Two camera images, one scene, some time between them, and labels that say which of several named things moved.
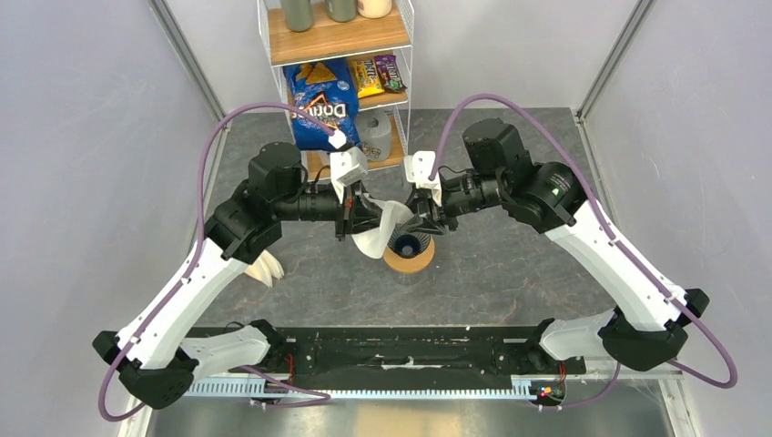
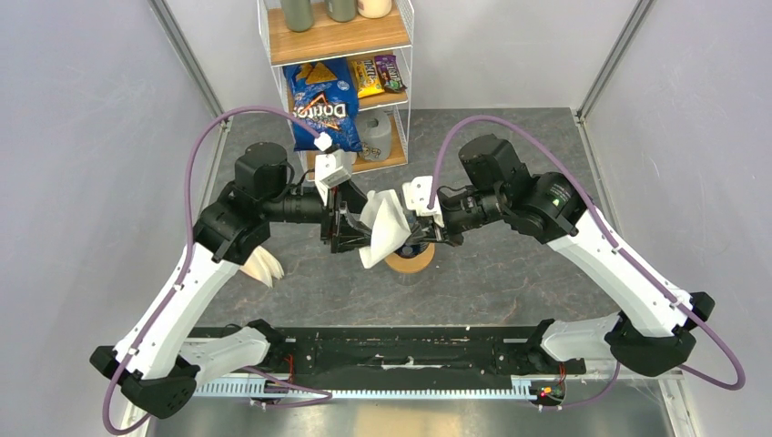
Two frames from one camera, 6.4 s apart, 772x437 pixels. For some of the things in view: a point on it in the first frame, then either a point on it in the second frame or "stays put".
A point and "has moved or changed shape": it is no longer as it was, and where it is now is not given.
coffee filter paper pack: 265,268 stays put
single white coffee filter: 374,243 has moved or changed shape
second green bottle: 342,10 stays put
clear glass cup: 409,279 stays put
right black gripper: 422,201 -> 446,235
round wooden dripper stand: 410,266 stays put
